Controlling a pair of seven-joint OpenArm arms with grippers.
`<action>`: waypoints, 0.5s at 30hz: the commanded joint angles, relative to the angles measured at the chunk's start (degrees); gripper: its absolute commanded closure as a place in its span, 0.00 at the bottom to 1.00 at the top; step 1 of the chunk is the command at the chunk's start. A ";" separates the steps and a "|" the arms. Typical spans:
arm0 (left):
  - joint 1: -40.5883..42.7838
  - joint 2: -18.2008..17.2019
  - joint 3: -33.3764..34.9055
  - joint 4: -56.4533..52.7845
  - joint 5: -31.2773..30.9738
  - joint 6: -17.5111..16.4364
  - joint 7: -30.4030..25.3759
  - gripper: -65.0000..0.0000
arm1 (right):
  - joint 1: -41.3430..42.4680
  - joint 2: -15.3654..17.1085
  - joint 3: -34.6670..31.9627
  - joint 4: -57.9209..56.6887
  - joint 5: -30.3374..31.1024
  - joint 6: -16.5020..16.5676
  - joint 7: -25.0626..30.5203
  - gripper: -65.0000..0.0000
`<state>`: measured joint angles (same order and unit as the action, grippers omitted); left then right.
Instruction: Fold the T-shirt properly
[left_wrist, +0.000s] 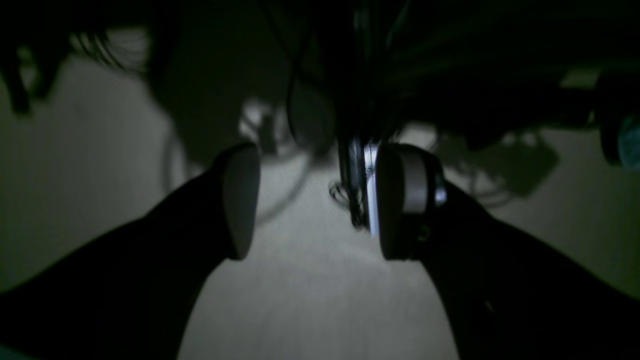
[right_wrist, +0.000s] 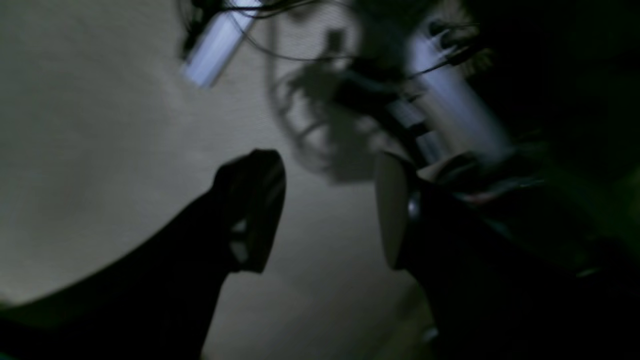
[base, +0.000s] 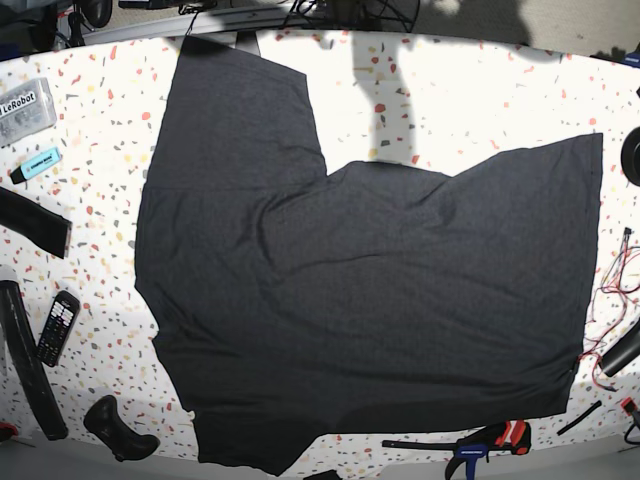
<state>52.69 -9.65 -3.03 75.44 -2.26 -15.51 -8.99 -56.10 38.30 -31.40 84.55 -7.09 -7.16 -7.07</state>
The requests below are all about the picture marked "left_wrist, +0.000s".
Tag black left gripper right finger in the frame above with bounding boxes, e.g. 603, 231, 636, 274
375, 143, 640, 360

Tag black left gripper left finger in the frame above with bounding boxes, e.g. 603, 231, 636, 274
0, 143, 261, 360

